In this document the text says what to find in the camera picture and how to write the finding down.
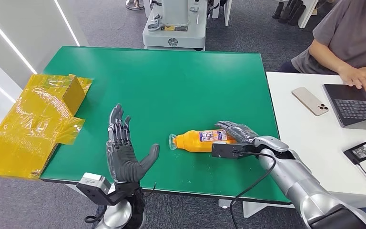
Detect dark grey laptop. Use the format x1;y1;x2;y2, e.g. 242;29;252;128
323;83;366;131

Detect yellow taped cardboard box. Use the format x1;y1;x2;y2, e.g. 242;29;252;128
0;74;92;180

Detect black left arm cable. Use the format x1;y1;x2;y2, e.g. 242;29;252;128
84;207;108;224

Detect green top table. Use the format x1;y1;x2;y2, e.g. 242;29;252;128
40;46;293;204

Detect white furniture panel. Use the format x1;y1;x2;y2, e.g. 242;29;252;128
297;0;319;29

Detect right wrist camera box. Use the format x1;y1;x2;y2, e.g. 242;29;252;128
211;142;257;160

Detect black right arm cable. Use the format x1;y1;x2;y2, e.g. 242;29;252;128
229;151;277;229

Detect black power adapter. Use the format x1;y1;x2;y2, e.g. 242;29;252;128
343;141;366;165

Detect white desk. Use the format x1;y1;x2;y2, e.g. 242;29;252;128
265;72;366;209

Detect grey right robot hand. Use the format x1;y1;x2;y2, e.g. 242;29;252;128
215;120;261;146

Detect orange plastic bottle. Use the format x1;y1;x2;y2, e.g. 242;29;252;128
169;129;238;153

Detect white table foot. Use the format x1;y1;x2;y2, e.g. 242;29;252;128
217;198;234;209

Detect beige smartphone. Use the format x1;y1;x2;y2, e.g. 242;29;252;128
291;87;329;116

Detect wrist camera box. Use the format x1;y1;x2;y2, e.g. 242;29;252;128
211;142;257;160
76;172;114;206

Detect black boots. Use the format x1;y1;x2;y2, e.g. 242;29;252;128
272;0;307;26

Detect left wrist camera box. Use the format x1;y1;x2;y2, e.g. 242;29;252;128
76;172;114;206

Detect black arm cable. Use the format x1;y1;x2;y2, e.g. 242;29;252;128
84;207;108;224
229;151;277;229

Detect chrome stand base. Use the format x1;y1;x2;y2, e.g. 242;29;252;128
125;0;145;11

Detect person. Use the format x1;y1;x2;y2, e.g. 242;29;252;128
277;0;366;94

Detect person's hand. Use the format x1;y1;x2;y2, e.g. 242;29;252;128
339;65;366;93

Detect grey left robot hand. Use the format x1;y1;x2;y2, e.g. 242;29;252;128
106;104;160;184

